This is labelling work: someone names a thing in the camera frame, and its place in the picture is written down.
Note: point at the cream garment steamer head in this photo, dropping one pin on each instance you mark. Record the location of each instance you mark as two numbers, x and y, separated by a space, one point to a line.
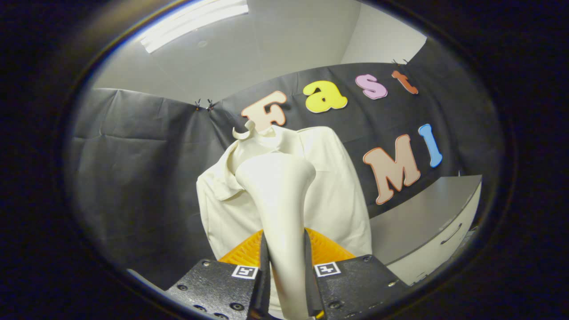
280 200

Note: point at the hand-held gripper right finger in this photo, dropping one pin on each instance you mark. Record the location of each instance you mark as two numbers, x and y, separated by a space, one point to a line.
310 284

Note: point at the white cabinet with grey top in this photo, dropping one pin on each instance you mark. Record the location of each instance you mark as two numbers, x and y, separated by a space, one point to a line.
422 213

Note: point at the cream clothes hanger hook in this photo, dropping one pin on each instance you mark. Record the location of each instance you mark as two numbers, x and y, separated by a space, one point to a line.
242 135

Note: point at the black backdrop cloth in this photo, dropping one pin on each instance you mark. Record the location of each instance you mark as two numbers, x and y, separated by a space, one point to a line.
133 178

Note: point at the cream button-up shirt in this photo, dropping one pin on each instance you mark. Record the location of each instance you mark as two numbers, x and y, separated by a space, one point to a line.
338 200

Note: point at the ceiling light panel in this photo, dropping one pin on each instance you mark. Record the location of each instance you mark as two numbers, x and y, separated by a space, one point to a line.
191 22

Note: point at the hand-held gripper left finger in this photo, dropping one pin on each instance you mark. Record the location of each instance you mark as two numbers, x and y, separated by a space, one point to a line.
266 284

